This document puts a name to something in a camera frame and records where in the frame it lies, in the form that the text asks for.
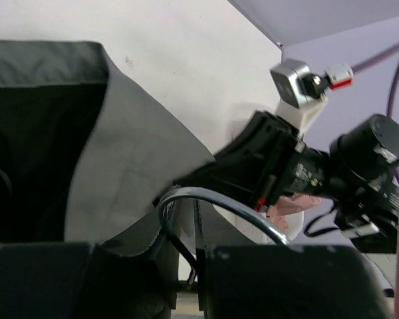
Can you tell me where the wooden multi-bar hanger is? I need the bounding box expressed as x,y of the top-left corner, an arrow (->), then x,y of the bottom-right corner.
158,187 -> 290,286

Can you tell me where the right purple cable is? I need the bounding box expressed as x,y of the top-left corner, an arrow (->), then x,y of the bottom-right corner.
350,39 -> 399,182

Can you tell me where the pink pleated skirt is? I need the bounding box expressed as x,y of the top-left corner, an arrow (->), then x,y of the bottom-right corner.
266,194 -> 321,231

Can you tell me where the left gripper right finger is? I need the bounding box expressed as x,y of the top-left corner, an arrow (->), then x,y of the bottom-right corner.
203,245 -> 392,319

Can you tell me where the grey pleated skirt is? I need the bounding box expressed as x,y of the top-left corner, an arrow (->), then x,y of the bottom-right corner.
0,40 -> 213,256

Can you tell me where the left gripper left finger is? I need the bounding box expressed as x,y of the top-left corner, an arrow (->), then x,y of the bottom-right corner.
0,241 -> 173,318

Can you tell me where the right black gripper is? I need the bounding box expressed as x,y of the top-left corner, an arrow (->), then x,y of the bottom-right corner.
174,111 -> 331,208

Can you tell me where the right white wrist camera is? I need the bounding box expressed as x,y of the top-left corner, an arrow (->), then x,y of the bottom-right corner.
269,59 -> 354,137

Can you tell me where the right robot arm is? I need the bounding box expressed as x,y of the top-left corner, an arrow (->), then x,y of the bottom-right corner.
175,111 -> 399,254

